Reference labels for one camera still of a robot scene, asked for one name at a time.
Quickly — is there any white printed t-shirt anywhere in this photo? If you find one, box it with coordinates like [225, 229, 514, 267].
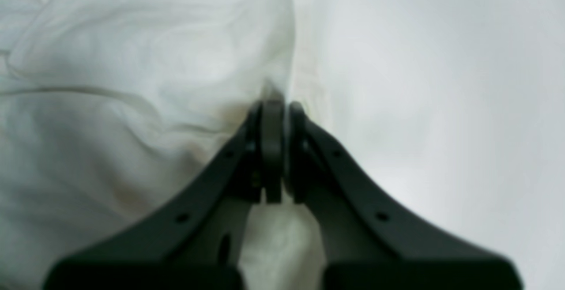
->
[1, 0, 332, 290]

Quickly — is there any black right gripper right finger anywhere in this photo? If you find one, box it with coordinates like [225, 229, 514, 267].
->
[287, 102, 523, 290]

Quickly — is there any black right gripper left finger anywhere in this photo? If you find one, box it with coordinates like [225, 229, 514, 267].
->
[44, 100, 284, 290]

